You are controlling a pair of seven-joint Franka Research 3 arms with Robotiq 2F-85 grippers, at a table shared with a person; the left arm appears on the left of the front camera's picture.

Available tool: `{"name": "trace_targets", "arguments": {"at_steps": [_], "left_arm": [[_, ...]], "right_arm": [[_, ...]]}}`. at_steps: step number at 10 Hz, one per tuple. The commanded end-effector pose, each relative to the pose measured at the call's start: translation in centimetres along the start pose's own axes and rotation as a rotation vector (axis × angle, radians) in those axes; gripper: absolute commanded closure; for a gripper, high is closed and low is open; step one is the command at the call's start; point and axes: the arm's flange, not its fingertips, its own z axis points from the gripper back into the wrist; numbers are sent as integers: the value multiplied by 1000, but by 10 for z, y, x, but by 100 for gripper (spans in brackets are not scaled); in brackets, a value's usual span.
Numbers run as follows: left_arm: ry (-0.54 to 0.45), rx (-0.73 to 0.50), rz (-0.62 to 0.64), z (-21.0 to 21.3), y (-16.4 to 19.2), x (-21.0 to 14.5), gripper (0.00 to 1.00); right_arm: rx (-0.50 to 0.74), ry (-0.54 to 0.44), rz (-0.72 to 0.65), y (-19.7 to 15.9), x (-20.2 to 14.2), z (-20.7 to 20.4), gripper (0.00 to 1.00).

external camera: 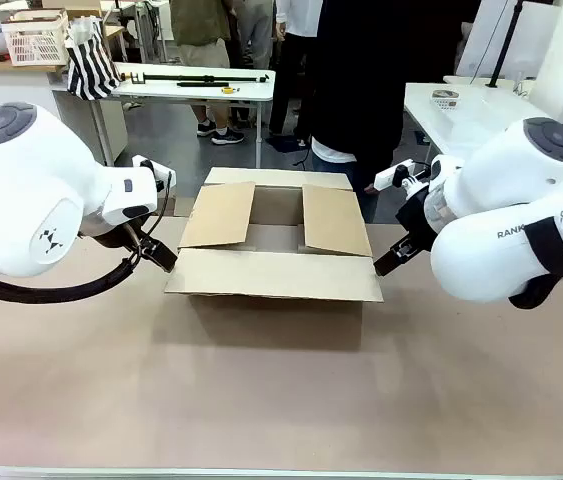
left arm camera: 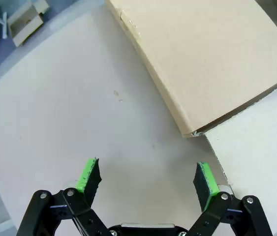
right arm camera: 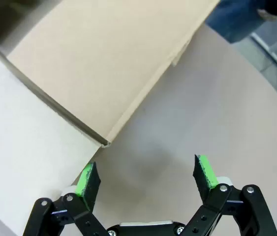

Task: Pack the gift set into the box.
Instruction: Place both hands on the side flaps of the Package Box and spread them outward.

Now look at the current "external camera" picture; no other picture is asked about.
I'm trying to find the brown cardboard box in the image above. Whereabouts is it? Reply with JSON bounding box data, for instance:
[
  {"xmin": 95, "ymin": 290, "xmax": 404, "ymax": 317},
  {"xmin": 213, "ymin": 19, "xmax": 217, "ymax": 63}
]
[{"xmin": 163, "ymin": 167, "xmax": 385, "ymax": 351}]

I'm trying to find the white plastic crate basket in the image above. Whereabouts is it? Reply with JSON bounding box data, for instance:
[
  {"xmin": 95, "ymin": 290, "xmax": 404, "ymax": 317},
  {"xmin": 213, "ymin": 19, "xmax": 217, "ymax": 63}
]
[{"xmin": 1, "ymin": 13, "xmax": 70, "ymax": 67}]

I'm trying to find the person in white shirt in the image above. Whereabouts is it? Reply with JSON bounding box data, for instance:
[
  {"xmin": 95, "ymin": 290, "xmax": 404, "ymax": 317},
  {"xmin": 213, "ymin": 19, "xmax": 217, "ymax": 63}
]
[{"xmin": 268, "ymin": 0, "xmax": 323, "ymax": 147}]

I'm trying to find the white cabinet with wooden top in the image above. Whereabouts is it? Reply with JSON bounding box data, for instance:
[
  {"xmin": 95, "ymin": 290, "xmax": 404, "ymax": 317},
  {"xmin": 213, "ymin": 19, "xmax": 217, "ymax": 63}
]
[{"xmin": 0, "ymin": 49, "xmax": 130, "ymax": 171}]

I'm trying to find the person in black coat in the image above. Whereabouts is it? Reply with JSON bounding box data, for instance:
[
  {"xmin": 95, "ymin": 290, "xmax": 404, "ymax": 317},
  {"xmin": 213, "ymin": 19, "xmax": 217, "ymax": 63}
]
[{"xmin": 305, "ymin": 0, "xmax": 482, "ymax": 224}]

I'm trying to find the person in khaki clothes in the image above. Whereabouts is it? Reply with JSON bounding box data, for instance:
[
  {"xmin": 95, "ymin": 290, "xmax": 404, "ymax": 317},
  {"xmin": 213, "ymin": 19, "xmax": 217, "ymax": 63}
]
[{"xmin": 169, "ymin": 0, "xmax": 246, "ymax": 146}]

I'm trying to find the white rounded table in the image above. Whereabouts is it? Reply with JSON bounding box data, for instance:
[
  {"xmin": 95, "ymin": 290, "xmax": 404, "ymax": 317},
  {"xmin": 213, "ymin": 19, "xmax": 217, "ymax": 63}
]
[{"xmin": 403, "ymin": 74, "xmax": 552, "ymax": 161}]

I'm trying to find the white table with metal legs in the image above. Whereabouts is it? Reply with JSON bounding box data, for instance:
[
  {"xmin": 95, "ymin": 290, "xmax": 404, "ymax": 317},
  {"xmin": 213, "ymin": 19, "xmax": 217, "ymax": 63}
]
[{"xmin": 53, "ymin": 62, "xmax": 277, "ymax": 169}]

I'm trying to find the white board panel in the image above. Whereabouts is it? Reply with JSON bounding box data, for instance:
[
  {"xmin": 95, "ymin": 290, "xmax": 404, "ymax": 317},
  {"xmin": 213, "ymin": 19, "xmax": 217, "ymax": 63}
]
[{"xmin": 455, "ymin": 0, "xmax": 560, "ymax": 81}]

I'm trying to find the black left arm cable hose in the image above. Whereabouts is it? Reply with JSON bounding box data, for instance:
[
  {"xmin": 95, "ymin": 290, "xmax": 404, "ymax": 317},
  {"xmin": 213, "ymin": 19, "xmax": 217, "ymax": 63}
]
[{"xmin": 0, "ymin": 169, "xmax": 175, "ymax": 306}]

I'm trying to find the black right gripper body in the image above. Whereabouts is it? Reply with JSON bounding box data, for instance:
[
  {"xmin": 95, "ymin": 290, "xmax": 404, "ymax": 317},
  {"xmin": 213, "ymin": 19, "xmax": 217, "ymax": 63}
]
[{"xmin": 394, "ymin": 185, "xmax": 438, "ymax": 247}]

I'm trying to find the black white striped bag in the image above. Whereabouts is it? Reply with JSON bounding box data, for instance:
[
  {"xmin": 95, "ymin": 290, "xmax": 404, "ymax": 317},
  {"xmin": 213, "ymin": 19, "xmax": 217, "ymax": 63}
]
[{"xmin": 64, "ymin": 17, "xmax": 123, "ymax": 101}]

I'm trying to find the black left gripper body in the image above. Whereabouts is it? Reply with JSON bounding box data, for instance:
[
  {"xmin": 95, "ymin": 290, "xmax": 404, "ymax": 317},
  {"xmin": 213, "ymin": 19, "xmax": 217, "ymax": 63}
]
[{"xmin": 78, "ymin": 219, "xmax": 142, "ymax": 251}]

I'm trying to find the small white mesh basket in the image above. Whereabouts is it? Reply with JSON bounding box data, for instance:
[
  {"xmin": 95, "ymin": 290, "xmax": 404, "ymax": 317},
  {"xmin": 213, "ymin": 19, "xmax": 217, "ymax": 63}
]
[{"xmin": 430, "ymin": 88, "xmax": 465, "ymax": 110}]

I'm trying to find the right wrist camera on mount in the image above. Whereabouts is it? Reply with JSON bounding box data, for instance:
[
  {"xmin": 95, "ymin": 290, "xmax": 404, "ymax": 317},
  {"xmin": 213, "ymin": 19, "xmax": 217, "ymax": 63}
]
[{"xmin": 374, "ymin": 158, "xmax": 431, "ymax": 192}]

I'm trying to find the black stand pole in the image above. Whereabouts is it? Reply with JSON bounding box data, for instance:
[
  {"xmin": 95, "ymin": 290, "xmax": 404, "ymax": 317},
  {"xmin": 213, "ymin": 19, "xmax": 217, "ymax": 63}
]
[{"xmin": 485, "ymin": 0, "xmax": 523, "ymax": 89}]

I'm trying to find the person in grey top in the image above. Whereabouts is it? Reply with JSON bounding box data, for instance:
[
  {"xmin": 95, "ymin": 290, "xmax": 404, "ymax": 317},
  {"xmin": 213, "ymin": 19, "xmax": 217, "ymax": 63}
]
[{"xmin": 230, "ymin": 0, "xmax": 276, "ymax": 129}]

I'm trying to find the flat cardboard on floor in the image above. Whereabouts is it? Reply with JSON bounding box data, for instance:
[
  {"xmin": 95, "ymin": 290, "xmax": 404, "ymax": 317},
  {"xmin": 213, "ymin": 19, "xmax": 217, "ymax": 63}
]
[{"xmin": 163, "ymin": 194, "xmax": 198, "ymax": 218}]

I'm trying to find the black strap on right arm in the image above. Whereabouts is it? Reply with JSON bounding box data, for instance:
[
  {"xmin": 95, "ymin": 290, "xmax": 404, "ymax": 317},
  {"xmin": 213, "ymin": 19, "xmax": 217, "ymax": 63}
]
[{"xmin": 523, "ymin": 216, "xmax": 563, "ymax": 278}]

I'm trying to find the black folded tripod pole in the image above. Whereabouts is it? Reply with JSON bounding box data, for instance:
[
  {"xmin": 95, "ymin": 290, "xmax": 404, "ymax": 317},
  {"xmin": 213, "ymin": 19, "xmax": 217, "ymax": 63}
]
[{"xmin": 121, "ymin": 71, "xmax": 270, "ymax": 87}]

